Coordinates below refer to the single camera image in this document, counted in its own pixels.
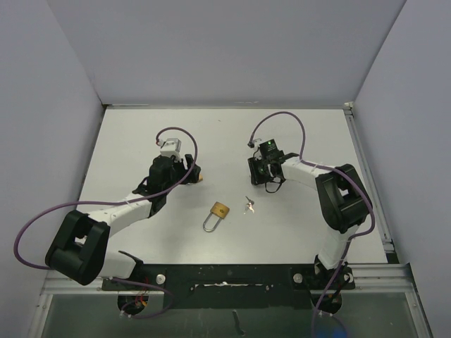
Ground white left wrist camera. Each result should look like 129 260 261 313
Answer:
156 138 182 161

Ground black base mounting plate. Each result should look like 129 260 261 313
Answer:
101 264 355 315

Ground silver key bunch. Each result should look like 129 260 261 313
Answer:
244 196 255 214

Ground large brass padlock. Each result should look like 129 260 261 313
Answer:
202 201 230 232

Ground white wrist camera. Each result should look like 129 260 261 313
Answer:
247 138 261 151
156 138 182 161

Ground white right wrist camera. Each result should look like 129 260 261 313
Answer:
247 138 261 151

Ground black loop wire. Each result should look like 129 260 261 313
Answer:
264 177 285 194

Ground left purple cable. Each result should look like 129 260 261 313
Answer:
13 126 198 320

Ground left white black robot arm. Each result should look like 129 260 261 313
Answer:
45 154 201 289

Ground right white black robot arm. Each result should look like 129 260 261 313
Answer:
247 139 372 288

